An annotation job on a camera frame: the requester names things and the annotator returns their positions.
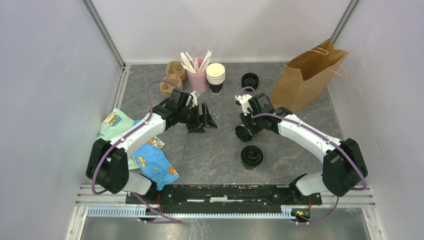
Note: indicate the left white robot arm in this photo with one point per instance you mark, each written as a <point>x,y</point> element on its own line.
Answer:
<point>108,167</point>

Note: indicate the pink metal utensil cup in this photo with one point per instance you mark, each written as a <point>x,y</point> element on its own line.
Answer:
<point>198,81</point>

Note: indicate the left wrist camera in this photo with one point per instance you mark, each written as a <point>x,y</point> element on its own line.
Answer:
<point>180,97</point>

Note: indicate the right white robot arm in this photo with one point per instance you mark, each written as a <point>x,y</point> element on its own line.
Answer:
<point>343,165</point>

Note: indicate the blue patterned cloth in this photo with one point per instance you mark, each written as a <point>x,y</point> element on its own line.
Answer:
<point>150,159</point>

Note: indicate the black paper coffee cup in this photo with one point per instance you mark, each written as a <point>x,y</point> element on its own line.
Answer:
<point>251,157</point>

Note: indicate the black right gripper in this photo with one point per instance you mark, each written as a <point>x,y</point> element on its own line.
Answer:
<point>245,118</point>

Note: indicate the green patterned cloth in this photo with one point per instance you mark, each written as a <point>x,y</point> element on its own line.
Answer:
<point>116,124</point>

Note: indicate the stack of paper cups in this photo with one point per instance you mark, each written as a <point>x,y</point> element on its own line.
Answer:
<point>215,76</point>

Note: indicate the brown cardboard cup carriers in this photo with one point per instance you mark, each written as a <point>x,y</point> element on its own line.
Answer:
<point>175,74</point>

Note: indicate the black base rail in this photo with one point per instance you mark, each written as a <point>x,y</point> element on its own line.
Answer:
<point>229,199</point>

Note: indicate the brown paper takeout bag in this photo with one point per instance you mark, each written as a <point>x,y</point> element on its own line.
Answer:
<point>306,76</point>

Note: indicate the stack of black lids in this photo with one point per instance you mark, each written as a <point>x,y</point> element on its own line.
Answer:
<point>250,80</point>

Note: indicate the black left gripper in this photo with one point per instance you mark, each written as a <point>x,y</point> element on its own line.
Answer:
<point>204,120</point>

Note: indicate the wooden stirrers in wrappers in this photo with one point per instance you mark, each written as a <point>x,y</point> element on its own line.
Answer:
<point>193,65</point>

